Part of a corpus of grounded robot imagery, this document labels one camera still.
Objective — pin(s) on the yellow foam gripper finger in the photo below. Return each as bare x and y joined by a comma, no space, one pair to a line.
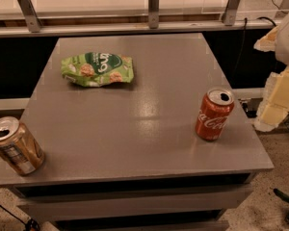
274,107
268,42

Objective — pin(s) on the green rice chip bag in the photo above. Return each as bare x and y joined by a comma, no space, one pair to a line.
93,69

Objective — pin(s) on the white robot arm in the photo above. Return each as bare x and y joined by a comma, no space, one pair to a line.
282,42

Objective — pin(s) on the red Coca-Cola can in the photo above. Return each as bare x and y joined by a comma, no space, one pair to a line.
217,104

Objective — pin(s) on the gold orange soda can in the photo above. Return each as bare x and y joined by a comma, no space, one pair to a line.
18,147

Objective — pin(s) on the grey drawer cabinet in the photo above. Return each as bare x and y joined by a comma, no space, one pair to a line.
192,203

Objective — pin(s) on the right metal bracket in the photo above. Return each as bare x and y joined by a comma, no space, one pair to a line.
230,12

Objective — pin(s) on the metal bracket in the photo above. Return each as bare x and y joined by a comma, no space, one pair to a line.
30,16
153,14
230,12

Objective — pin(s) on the middle metal bracket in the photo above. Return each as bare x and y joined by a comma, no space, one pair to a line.
153,14

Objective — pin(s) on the left metal bracket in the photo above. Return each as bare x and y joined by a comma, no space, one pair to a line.
30,16

